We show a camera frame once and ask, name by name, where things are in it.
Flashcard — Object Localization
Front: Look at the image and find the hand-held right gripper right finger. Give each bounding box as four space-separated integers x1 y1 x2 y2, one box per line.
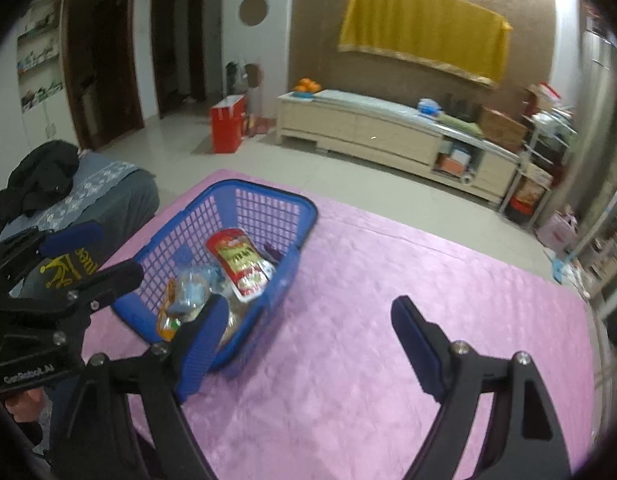
391 296 574 480

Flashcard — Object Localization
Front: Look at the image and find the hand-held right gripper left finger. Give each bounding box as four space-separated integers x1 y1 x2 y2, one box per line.
51 294 229 480

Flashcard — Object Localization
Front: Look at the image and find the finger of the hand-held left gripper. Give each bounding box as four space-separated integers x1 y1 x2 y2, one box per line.
0 221 105 291
0 260 145 347

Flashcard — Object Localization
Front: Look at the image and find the orange snack packet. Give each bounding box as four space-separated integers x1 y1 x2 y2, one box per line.
157 280 182 342

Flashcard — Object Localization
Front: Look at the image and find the light blue snack packet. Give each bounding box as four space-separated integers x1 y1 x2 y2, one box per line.
167 290 205 317

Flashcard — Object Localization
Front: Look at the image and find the red snack packet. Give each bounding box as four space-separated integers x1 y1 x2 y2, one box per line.
206 228 276 303

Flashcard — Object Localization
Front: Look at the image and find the blue plastic mesh basket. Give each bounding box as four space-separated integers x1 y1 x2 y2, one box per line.
111 179 319 373

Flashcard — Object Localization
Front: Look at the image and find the person's left hand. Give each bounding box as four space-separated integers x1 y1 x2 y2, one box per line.
3 389 45 423

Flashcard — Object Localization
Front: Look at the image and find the grey covered sofa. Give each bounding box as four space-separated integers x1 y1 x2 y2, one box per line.
0 152 162 301

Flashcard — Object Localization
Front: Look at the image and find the black clothing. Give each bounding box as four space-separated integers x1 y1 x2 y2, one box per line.
0 140 82 241

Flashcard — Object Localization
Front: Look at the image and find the pink tablecloth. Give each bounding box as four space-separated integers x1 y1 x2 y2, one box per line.
81 169 601 480

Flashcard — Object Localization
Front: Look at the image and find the pink bag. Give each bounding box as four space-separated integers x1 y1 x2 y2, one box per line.
535 205 579 253

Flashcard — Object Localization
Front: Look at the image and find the dark wooden door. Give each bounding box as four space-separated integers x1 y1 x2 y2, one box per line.
62 0 145 152

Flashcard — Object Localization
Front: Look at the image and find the orange box in cabinet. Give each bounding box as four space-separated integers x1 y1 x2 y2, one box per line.
435 155 471 176

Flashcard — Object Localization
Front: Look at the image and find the red gift bag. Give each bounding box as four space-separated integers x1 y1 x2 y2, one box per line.
210 94 249 155

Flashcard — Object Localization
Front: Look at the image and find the beige television cabinet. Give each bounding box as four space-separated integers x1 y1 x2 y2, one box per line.
276 89 521 205

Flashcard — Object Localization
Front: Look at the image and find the white metal rack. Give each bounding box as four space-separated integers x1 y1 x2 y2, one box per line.
501 105 576 226

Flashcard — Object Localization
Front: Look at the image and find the brown cardboard box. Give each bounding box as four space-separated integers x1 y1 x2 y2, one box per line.
478 106 529 153

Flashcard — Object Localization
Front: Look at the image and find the yellow cloth cover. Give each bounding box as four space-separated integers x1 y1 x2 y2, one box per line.
337 0 514 90

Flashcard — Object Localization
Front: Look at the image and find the wall shelf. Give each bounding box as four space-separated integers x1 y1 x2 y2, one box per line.
16 0 64 113

